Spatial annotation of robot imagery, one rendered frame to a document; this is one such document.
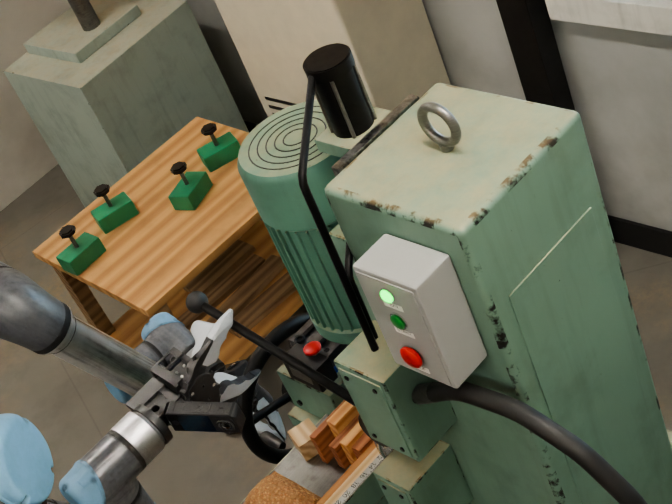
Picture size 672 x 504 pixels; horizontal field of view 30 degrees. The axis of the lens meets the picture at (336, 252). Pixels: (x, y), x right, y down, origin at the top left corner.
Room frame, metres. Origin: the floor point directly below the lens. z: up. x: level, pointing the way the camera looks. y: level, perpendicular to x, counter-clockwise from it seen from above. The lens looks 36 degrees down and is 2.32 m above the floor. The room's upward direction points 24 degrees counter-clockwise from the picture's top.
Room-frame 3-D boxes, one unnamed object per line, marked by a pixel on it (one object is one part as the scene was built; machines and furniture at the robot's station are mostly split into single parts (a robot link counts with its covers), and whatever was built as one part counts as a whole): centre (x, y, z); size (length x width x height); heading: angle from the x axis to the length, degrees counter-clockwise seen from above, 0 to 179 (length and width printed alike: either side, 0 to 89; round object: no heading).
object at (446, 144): (1.18, -0.16, 1.55); 0.06 x 0.02 x 0.07; 31
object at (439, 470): (1.19, 0.02, 1.02); 0.09 x 0.07 x 0.12; 121
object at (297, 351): (1.60, 0.09, 0.99); 0.13 x 0.11 x 0.06; 121
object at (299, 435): (1.48, 0.17, 0.92); 0.05 x 0.04 x 0.04; 13
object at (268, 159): (1.43, -0.01, 1.32); 0.18 x 0.18 x 0.31
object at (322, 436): (1.49, 0.06, 0.93); 0.22 x 0.01 x 0.06; 121
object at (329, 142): (1.31, -0.09, 1.53); 0.08 x 0.08 x 0.17; 31
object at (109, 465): (1.37, 0.44, 1.12); 0.11 x 0.08 x 0.09; 121
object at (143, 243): (2.96, 0.35, 0.32); 0.66 x 0.57 x 0.64; 120
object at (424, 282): (1.08, -0.06, 1.40); 0.10 x 0.06 x 0.16; 31
